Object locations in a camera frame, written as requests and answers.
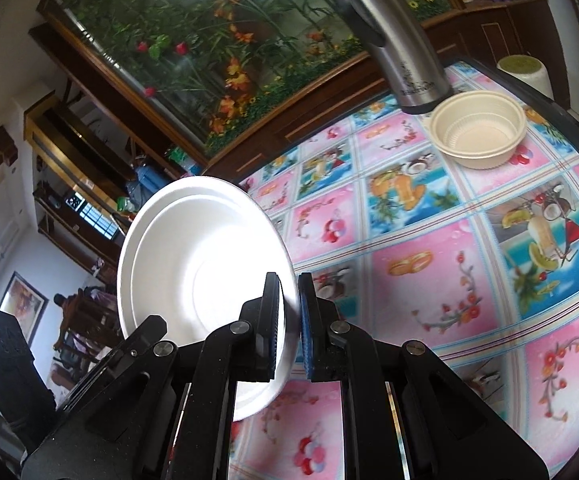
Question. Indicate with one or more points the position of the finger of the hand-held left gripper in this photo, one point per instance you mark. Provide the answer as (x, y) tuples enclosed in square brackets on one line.
[(129, 355)]

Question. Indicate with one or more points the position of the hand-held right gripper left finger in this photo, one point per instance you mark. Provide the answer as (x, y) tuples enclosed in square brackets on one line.
[(273, 330)]

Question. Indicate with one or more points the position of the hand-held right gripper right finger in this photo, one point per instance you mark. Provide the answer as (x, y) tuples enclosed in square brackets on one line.
[(308, 335)]

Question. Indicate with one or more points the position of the white foam bowl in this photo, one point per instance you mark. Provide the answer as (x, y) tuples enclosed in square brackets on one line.
[(199, 260)]

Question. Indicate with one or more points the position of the wooden chair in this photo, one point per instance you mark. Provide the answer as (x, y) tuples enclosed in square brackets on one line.
[(86, 320)]

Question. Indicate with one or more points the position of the fruit and flower printed tablecloth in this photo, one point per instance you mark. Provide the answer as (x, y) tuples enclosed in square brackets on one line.
[(419, 270)]

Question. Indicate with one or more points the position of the barred window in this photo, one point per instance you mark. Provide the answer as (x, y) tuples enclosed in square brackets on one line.
[(94, 217)]

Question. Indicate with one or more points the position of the blue plastic jug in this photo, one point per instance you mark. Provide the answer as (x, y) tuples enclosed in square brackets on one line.
[(144, 176)]

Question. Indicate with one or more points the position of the cream plastic bowl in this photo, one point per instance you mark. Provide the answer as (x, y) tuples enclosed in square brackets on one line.
[(474, 135)]

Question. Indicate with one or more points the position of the glass tank with artificial flowers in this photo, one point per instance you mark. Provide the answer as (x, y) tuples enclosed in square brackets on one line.
[(194, 60)]

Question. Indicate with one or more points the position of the stainless steel thermos jug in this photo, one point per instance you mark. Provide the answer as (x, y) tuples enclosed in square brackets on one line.
[(399, 45)]

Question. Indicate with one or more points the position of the white plastic stool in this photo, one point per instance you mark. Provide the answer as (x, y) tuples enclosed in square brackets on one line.
[(524, 75)]

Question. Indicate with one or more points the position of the framed wall picture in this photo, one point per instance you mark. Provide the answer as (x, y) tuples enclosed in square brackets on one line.
[(21, 307)]

